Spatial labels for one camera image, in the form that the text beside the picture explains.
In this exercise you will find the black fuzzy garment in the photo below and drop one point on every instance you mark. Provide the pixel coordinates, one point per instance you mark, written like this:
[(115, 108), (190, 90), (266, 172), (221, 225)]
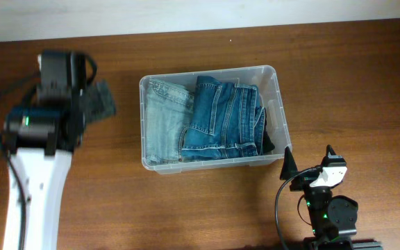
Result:
[(267, 144)]

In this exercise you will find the dark blue jeans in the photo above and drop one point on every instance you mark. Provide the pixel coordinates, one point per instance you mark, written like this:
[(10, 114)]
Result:
[(228, 121)]

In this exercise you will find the clear plastic storage bin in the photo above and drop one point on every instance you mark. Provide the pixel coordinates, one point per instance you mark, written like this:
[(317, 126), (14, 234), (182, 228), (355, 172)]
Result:
[(264, 76)]

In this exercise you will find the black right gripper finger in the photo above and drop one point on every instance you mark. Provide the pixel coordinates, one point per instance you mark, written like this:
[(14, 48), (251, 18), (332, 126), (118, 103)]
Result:
[(330, 151), (289, 168)]

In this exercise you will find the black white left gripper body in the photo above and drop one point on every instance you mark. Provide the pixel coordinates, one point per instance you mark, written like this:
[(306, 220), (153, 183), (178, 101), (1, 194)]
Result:
[(96, 101)]

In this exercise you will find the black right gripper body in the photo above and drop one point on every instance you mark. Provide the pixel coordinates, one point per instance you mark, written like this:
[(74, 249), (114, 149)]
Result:
[(304, 181)]

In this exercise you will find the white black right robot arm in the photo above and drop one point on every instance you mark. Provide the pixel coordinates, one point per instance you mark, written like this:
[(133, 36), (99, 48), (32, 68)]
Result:
[(332, 218)]

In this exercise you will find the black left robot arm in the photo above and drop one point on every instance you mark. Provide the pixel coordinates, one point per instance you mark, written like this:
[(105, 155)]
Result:
[(38, 141)]

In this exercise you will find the light blue jeans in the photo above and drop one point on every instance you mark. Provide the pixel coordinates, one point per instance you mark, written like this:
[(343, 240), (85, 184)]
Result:
[(169, 109)]

